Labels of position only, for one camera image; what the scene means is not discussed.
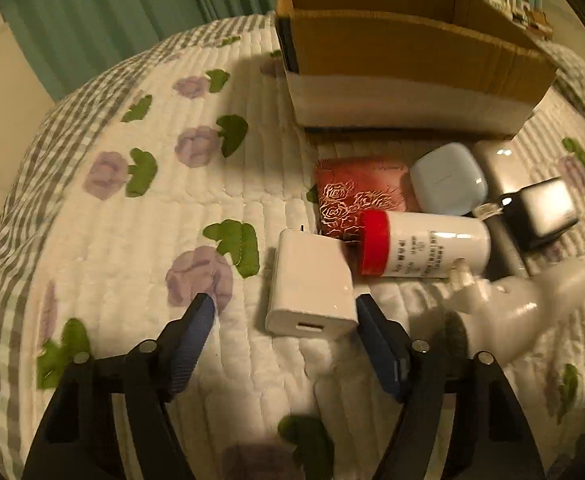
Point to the black cube charger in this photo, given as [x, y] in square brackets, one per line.
[538, 214]

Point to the red rose-pattern box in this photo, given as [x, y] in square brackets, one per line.
[348, 186]

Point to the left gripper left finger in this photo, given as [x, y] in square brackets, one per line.
[77, 437]

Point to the white bottle red cap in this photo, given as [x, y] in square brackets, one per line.
[417, 245]

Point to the teal curtain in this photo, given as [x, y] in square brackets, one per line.
[68, 42]

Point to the brown cardboard box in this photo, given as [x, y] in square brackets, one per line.
[456, 66]

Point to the white handheld device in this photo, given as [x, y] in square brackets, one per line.
[506, 317]

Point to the light blue earbuds case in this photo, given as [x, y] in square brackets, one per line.
[448, 180]

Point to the grey checked bedspread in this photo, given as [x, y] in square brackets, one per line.
[50, 162]

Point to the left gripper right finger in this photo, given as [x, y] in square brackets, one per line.
[490, 438]

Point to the white USB wall charger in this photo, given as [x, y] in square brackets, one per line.
[312, 293]

